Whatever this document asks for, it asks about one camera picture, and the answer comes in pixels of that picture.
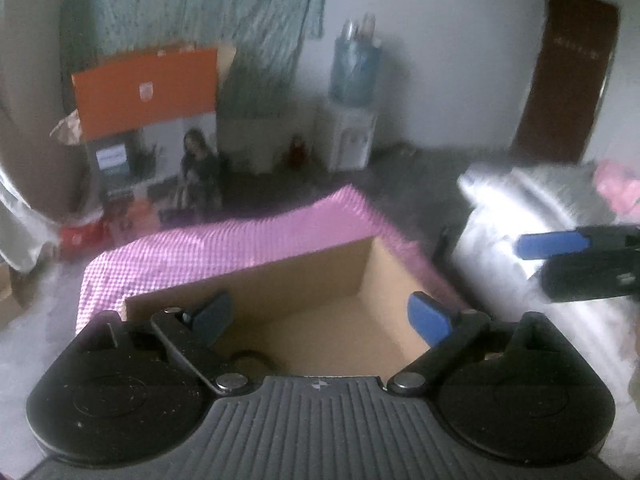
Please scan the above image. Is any pink bag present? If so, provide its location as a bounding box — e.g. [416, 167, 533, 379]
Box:
[592, 160, 640, 216]

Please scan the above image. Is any green hanging cloth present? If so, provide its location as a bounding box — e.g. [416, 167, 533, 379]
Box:
[60, 0, 328, 121]

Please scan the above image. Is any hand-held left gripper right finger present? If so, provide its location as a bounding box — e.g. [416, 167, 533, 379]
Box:
[387, 292, 583, 396]

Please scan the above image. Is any red packet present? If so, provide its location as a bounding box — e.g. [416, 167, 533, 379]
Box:
[60, 220, 108, 261]

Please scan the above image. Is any pink checkered cloth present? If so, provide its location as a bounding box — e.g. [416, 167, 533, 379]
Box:
[75, 185, 471, 336]

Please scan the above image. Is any small red bottle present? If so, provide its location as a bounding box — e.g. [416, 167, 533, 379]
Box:
[287, 135, 308, 168]

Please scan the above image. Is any white sheer curtain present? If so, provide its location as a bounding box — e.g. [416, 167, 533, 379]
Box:
[0, 170, 56, 273]

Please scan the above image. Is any brown wooden door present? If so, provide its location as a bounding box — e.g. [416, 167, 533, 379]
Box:
[510, 0, 621, 163]

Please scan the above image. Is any orange printed carton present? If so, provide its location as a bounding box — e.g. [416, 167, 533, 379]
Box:
[50, 42, 238, 241]

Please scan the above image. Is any taupe curtain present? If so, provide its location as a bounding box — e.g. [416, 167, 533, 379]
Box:
[0, 0, 81, 226]

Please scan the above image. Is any brown cardboard box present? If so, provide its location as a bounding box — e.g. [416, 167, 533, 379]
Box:
[122, 236, 471, 378]

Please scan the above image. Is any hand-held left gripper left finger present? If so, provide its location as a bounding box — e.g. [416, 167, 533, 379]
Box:
[62, 290, 251, 396]

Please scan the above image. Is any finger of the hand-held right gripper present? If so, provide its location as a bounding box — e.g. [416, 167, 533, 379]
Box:
[516, 226, 640, 261]

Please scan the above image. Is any white water dispenser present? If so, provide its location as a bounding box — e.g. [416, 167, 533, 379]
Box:
[317, 95, 378, 171]

